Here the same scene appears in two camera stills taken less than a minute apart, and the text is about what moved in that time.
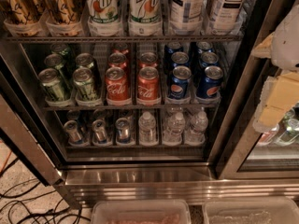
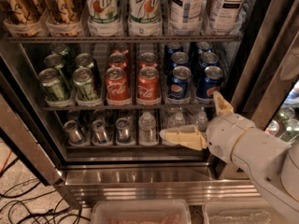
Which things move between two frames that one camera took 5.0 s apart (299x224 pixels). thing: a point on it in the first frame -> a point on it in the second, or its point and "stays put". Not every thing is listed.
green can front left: (49, 79) stays put
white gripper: (287, 44) -> (224, 133)
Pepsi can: (180, 78) stays put
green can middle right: (84, 60) stays put
